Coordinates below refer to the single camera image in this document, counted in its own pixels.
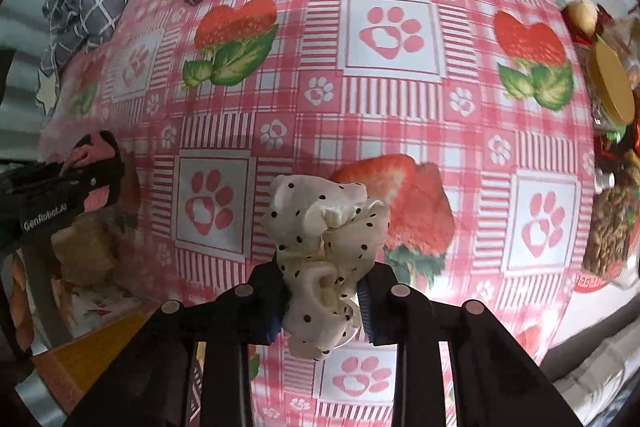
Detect light grey blanket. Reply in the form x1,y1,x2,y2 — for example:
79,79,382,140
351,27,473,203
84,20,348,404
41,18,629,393
540,322,640,427

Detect small white bottle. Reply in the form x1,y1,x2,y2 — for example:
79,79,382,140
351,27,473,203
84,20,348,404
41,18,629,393
595,169,617,194

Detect white printed cloth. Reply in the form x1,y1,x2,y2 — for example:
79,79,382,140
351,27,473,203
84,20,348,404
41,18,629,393
65,284,147,338

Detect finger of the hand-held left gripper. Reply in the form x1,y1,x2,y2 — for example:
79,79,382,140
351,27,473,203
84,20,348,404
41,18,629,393
75,130,127,208

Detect bag of nuts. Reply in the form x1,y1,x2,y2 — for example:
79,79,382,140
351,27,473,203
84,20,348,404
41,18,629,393
580,184,640,285

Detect beige round bun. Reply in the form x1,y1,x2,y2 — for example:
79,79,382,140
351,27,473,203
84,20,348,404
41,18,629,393
565,0,599,32

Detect glass jar with wooden lid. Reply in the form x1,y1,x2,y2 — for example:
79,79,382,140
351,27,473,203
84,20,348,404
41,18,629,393
585,39,639,132

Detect beige soft toy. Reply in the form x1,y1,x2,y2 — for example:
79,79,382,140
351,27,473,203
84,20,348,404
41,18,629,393
50,212,123,288

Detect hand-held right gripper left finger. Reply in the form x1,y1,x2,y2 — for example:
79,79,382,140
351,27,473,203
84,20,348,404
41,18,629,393
62,262,296,427

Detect white polka dot scrunchie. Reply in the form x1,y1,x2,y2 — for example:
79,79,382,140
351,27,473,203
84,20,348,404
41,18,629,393
262,174,391,362

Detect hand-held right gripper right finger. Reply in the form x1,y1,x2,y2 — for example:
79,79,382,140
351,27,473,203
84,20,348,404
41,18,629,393
355,263,583,427

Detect pink strawberry print tablecloth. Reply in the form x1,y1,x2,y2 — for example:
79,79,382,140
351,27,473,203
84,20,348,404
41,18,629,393
40,0,631,427

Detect yellow cardboard box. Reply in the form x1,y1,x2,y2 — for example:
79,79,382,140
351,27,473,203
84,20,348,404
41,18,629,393
30,309,151,413

